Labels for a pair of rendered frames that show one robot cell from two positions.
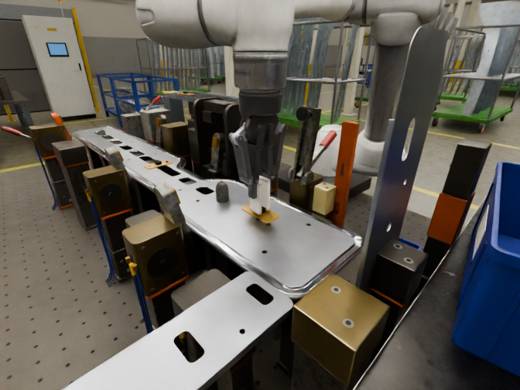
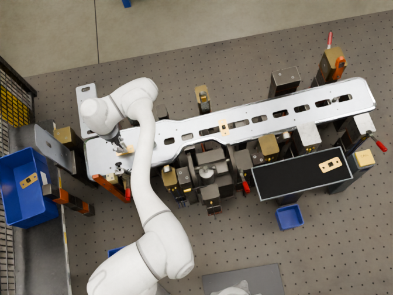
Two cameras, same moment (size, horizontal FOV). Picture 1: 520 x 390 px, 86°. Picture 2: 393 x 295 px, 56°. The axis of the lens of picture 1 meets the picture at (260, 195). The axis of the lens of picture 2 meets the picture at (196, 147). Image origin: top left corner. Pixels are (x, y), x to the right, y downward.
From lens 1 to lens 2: 1.77 m
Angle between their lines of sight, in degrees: 79
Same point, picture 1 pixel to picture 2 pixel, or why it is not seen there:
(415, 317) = not seen: hidden behind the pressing
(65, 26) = not seen: outside the picture
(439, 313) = (50, 162)
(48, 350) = (174, 92)
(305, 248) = (99, 156)
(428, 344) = not seen: hidden behind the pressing
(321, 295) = (66, 133)
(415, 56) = (37, 128)
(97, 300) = (193, 107)
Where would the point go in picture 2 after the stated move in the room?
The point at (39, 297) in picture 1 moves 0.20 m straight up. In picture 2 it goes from (209, 85) to (207, 67)
